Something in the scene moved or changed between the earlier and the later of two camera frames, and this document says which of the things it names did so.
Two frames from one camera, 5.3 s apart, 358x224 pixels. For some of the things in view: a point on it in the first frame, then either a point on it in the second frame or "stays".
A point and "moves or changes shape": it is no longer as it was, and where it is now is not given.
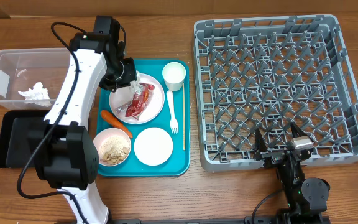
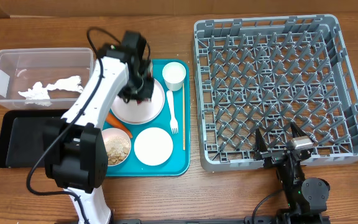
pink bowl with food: (113, 146) stays
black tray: (17, 134) stays
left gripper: (131, 74) -> (146, 91)
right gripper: (272, 157) stays
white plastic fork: (173, 124) stays
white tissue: (135, 84) moves or changes shape
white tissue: (38, 94) stays
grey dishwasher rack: (268, 73) stays
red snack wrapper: (133, 107) moves or changes shape
